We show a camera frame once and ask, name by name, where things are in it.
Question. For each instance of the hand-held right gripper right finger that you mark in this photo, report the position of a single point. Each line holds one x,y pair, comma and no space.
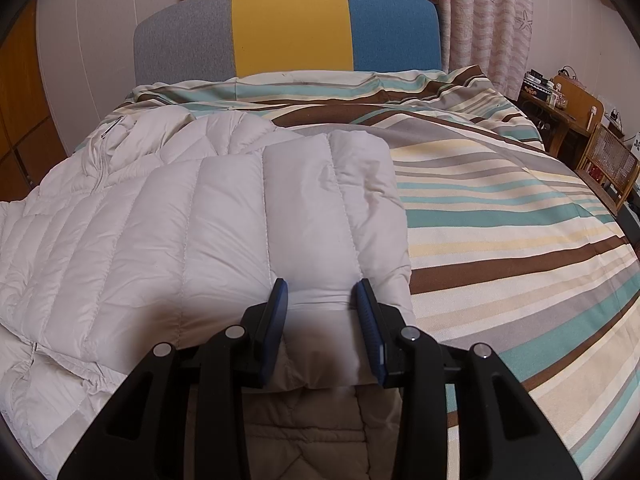
366,310

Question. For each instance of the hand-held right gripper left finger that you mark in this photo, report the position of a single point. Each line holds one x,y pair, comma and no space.
274,305

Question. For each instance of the white quilted down jacket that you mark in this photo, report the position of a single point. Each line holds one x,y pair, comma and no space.
200,240

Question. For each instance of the striped bed cover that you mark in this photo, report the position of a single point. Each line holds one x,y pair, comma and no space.
500,240

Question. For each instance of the wooden table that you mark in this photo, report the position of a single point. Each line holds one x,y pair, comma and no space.
552,112

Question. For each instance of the grey yellow blue headboard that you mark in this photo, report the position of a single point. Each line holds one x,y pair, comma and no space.
290,30

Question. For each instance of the wicker wooden chair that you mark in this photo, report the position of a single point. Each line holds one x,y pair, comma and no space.
607,165

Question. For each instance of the bottles and boxes on table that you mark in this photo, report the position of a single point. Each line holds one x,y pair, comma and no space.
542,87

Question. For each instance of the wooden board with white clip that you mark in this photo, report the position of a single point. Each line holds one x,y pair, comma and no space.
575,97

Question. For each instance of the patterned pink white curtain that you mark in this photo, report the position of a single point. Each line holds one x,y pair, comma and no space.
480,15

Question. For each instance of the wooden wardrobe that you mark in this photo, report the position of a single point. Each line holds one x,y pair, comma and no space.
22,105

